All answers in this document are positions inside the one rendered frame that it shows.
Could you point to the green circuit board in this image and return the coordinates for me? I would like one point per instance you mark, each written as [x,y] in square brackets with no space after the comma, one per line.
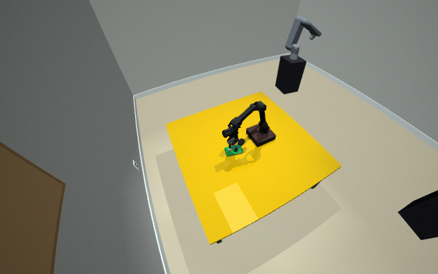
[231,150]

